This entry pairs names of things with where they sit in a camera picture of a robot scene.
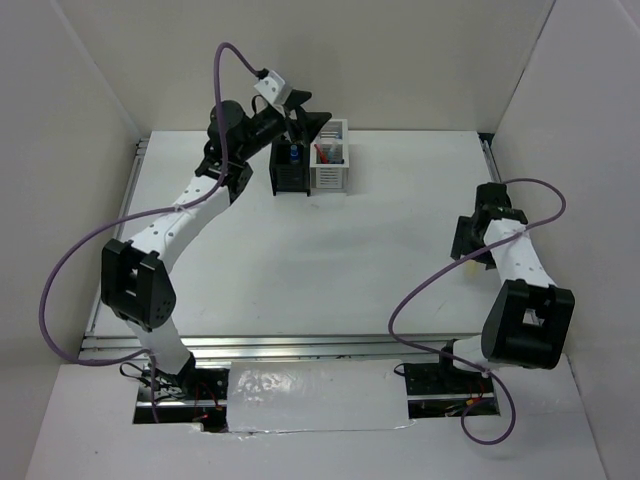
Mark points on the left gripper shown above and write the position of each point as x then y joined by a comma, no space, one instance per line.
309,124

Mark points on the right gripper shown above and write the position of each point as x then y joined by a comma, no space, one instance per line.
461,245

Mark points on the yellow highlighter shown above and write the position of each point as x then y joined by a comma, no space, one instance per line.
471,268

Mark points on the clear spray bottle blue cap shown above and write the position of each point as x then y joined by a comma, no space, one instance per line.
294,157

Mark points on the red pen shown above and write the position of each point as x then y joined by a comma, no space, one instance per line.
321,152

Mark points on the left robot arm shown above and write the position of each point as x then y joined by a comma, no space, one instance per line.
135,274

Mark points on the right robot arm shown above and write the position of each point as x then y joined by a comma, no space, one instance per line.
529,320

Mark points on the white slotted container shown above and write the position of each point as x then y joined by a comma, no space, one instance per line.
331,177

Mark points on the black slotted container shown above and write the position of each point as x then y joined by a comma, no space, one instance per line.
287,178

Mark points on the white foil cover panel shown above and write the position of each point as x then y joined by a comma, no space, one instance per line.
316,396

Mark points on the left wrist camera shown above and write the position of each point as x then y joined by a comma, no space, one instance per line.
273,88

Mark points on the aluminium front rail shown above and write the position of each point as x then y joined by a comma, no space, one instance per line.
216,349

